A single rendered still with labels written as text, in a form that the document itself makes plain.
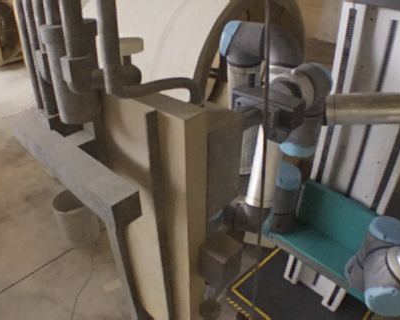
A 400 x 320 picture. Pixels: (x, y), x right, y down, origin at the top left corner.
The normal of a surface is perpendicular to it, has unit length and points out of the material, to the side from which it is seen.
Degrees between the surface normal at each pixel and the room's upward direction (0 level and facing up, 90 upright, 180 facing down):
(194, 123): 90
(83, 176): 0
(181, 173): 90
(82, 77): 90
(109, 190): 0
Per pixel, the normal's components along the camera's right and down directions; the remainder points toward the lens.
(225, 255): 0.00, -0.84
